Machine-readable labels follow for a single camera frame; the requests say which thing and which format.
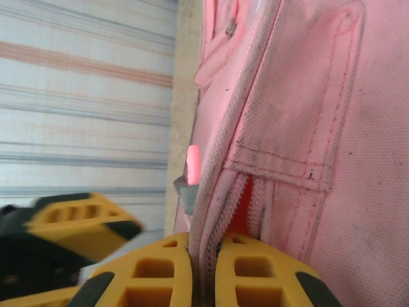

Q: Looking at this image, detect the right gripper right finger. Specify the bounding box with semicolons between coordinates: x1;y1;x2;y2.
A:
215;233;339;307

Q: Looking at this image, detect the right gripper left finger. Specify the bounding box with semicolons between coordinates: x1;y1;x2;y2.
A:
66;232;195;307

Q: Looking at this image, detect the pink backpack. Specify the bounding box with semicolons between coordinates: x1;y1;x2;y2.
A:
174;0;409;307

